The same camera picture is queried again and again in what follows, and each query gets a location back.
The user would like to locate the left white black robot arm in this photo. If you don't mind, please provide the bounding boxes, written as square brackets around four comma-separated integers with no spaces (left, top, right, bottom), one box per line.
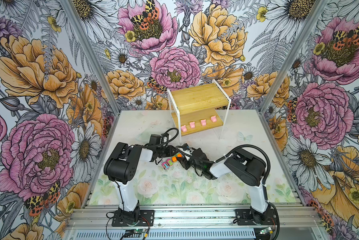
[103,143,178,227]

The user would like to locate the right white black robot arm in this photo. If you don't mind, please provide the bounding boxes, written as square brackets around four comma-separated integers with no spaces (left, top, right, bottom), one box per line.
[175,144,271,225]

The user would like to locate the white wooden two-tier shelf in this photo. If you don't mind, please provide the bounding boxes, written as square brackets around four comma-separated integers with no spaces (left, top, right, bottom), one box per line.
[167,80,232,143]

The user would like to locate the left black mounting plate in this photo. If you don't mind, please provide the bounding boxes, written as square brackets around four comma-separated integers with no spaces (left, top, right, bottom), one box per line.
[111,209,155,227]

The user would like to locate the black mounting plate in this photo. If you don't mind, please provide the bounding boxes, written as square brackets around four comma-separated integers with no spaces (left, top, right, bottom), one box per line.
[233,209,279,226]
[111,209,155,227]

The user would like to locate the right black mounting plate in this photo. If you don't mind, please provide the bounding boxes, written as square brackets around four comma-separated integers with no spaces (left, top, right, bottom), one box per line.
[233,209,279,226]

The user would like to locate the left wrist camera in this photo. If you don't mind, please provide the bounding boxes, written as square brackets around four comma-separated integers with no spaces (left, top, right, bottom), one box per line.
[148,134,162,146]

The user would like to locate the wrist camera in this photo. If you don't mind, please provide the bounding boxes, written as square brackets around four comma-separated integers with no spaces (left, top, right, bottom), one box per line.
[148,134,162,146]
[181,144,192,152]

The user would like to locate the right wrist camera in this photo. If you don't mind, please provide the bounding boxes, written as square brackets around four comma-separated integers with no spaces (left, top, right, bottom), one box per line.
[181,144,192,152]

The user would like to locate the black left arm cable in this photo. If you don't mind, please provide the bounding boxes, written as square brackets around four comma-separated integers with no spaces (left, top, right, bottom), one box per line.
[146,127,180,149]

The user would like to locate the white vented cable duct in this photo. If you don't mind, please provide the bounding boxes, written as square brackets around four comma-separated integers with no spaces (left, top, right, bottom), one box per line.
[70,228,256,240]

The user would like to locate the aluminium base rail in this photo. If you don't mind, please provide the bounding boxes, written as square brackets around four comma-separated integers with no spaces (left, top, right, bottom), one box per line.
[66,204,322,230]

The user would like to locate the aluminium left corner post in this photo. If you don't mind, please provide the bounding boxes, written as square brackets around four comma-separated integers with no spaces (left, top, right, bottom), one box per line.
[61,1,120,117]

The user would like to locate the aluminium corner post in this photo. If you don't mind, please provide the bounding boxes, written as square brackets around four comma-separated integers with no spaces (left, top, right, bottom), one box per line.
[258,0,328,114]
[61,1,120,117]

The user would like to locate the aluminium right corner post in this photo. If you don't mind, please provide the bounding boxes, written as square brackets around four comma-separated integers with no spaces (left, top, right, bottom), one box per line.
[258,0,328,114]

